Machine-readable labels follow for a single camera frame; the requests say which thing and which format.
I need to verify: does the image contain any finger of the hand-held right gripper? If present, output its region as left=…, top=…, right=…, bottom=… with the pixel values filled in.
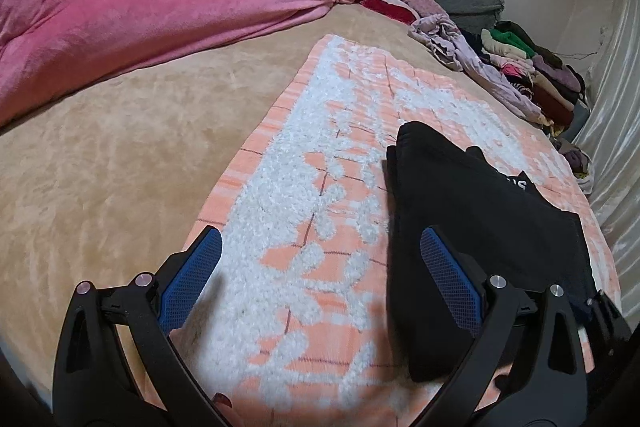
left=582, top=291, right=632, bottom=360

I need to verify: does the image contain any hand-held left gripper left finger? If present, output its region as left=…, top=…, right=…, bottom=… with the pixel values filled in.
left=52, top=225, right=231, bottom=427

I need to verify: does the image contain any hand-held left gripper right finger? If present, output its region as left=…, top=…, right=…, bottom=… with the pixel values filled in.
left=415, top=227, right=589, bottom=427

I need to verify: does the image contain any black and orange sweatshirt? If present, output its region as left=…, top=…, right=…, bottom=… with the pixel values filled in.
left=382, top=121, right=597, bottom=383

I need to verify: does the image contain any pile of mixed clothes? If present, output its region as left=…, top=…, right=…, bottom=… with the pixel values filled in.
left=460, top=21, right=595, bottom=194

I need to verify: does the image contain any beige plush bed cover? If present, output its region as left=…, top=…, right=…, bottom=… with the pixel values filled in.
left=0, top=4, right=553, bottom=427

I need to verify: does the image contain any orange and white fluffy mat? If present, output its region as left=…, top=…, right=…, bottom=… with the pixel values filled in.
left=145, top=34, right=622, bottom=427

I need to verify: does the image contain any white satin curtain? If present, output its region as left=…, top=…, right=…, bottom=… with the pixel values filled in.
left=570, top=0, right=640, bottom=308

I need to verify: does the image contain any pink plush blanket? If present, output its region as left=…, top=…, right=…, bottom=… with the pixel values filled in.
left=0, top=0, right=363, bottom=128

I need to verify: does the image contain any red cloth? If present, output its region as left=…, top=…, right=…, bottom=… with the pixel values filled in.
left=360, top=0, right=418, bottom=24

